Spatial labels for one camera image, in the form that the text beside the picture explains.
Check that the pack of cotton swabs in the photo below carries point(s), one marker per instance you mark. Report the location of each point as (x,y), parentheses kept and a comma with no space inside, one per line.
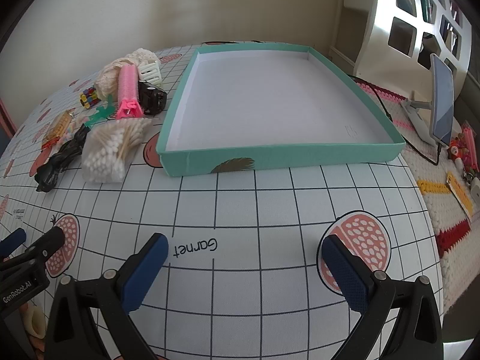
(105,150)

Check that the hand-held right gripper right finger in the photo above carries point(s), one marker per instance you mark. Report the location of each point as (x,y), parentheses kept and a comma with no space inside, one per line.
(345,273)

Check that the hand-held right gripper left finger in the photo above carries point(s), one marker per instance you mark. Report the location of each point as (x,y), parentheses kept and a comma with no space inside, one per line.
(146,270)

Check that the teal cardboard box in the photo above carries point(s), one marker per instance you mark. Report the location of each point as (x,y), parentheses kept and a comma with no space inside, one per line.
(270,101)

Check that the black hair claw clip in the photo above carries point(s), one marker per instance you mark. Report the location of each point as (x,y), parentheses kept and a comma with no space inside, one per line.
(56,161)

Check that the white hair claw clip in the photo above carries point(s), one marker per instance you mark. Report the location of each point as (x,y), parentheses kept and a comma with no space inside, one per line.
(150,70)

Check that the colourful bead toy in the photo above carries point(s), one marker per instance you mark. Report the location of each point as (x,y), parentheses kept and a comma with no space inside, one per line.
(89,97)

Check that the white charger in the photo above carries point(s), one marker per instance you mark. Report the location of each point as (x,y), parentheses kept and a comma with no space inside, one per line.
(475,188)

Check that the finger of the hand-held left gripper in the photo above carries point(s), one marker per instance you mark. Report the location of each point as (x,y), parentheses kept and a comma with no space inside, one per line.
(50,242)
(11,240)

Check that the small black hair clip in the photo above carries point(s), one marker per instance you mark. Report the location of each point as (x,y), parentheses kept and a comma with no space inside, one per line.
(152,97)

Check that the green plastic hair clip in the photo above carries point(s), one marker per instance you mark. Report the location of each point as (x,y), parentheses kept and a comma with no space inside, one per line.
(101,112)

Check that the orange snack packet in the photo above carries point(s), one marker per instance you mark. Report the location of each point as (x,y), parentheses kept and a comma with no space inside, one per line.
(58,127)

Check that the cream lace cloth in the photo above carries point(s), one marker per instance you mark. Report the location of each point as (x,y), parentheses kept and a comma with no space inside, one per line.
(108,75)

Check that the pink packet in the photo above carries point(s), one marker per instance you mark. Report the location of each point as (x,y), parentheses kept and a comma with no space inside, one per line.
(468,137)

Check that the grid fruit print tablecloth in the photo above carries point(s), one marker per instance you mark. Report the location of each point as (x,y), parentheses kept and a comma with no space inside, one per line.
(240,202)

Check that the small red toy figure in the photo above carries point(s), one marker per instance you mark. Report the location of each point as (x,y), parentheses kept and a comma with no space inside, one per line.
(455,149)

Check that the white phone stand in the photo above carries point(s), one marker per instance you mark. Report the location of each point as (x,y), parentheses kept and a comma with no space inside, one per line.
(416,118)

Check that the pink hair roller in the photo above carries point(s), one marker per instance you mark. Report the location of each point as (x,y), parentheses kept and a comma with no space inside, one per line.
(127,82)

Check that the white cutout shelf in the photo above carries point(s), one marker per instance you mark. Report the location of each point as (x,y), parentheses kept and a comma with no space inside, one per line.
(382,26)

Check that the white wooden rack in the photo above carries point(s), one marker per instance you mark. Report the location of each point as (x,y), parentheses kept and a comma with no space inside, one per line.
(352,3)

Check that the smartphone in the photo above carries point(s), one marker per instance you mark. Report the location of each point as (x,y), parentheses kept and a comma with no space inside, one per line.
(442,101)

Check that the yellow card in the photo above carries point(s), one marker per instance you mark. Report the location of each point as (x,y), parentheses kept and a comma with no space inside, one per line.
(459,195)

